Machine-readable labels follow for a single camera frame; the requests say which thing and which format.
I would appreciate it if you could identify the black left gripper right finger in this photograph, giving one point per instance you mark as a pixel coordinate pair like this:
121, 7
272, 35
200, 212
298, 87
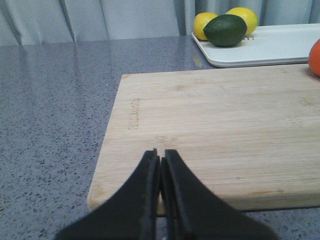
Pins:
195, 213

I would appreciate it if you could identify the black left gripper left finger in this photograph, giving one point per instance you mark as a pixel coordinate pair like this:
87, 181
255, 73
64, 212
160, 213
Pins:
130, 214

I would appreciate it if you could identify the orange fruit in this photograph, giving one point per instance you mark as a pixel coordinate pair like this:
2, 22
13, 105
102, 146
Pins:
314, 58

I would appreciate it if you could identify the white rectangular tray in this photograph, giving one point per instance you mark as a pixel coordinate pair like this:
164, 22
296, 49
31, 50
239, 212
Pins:
267, 45

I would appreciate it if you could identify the wooden cutting board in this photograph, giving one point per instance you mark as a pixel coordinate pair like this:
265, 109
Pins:
250, 134

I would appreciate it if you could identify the green lime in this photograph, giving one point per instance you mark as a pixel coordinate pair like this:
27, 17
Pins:
226, 30

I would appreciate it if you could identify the yellow lemon left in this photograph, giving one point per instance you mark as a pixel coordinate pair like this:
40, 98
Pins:
200, 21

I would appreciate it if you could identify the yellow lemon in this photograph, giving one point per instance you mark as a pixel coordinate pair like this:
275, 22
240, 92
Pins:
200, 21
248, 15

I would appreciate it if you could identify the yellow lemon right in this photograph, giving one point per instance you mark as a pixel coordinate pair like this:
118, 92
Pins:
248, 15

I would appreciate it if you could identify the grey curtain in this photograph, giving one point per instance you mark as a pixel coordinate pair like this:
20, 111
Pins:
30, 22

